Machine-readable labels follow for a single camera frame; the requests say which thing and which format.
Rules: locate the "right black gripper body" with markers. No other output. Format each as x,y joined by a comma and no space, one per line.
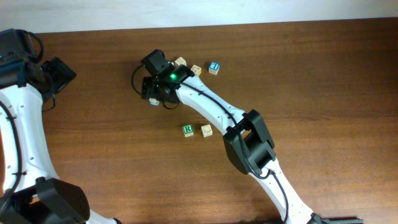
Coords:
153,87

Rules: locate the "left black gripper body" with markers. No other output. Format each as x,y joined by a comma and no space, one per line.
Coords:
64,73

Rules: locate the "blue edged wooden block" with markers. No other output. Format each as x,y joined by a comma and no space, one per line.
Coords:
154,102

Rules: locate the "green letter R block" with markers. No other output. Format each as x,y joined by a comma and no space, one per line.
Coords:
188,130

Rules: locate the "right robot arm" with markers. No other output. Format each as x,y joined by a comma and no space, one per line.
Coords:
247,140

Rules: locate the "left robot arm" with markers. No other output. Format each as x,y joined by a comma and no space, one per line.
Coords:
33,191

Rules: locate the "wooden block top left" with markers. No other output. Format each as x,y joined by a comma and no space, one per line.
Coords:
180,61

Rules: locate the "wooden animal picture block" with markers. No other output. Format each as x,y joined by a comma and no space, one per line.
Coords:
196,70

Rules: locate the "blue letter T block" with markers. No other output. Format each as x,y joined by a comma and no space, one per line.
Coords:
214,68

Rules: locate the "black table clamp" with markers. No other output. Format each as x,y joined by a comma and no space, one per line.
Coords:
340,221

